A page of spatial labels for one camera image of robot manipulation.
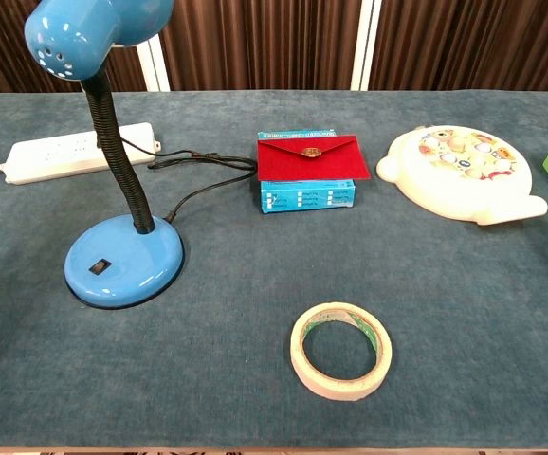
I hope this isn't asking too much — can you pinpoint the red envelope with gold seal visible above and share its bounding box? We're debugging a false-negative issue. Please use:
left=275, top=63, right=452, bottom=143
left=256, top=134, right=372, bottom=183

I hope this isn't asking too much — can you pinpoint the blue gooseneck desk lamp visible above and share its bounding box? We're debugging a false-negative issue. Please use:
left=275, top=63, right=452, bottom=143
left=23, top=0, right=186, bottom=311

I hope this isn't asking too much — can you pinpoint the light blue cardboard box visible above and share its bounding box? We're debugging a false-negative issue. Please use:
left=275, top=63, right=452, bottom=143
left=257, top=127, right=357, bottom=216

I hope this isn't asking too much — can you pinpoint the brown pleated curtain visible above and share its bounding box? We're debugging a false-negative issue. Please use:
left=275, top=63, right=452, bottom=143
left=0, top=0, right=548, bottom=94

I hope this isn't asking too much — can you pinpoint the white vertical post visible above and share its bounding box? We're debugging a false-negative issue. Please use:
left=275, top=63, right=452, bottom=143
left=136, top=35, right=172, bottom=93
left=350, top=0, right=383, bottom=92

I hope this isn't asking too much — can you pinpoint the black power cord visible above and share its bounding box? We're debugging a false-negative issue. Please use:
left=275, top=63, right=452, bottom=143
left=122, top=139, right=260, bottom=223

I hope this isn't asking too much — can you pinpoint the teal table cloth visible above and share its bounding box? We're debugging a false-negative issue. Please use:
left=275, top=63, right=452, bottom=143
left=0, top=88, right=548, bottom=450

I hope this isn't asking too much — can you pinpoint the white round fishing game toy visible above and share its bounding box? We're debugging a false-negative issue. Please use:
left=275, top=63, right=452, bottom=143
left=375, top=123, right=548, bottom=226

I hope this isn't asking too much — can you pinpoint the white power strip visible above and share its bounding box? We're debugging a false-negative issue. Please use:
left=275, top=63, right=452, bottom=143
left=0, top=121, right=161, bottom=186

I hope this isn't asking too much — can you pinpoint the white tape roll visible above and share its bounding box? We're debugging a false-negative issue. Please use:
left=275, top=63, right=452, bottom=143
left=289, top=301, right=393, bottom=399

